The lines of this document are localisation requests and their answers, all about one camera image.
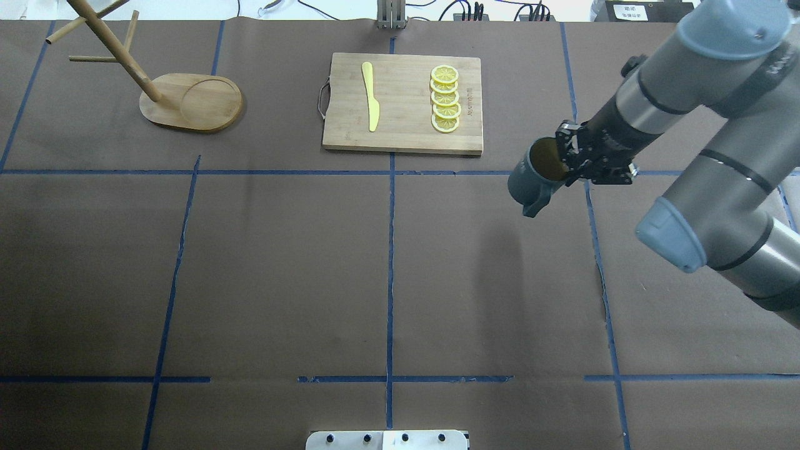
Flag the dark grey ribbed mug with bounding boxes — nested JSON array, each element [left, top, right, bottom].
[[507, 137, 568, 218]]

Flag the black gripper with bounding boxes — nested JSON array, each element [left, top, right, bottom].
[[556, 121, 638, 187]]

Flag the grey metal camera post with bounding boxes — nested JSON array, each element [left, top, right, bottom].
[[376, 0, 408, 29]]

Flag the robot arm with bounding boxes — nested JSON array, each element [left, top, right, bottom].
[[556, 1, 798, 327]]

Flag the yellow plastic knife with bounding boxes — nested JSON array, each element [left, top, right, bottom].
[[362, 61, 380, 132]]

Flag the bamboo cutting board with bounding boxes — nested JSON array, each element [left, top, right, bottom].
[[322, 53, 484, 156]]

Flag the black box with label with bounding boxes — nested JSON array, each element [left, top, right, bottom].
[[589, 1, 695, 23]]

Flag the wooden cup storage rack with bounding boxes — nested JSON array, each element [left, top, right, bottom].
[[45, 1, 244, 133]]

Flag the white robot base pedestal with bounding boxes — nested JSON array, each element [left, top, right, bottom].
[[305, 429, 471, 449]]

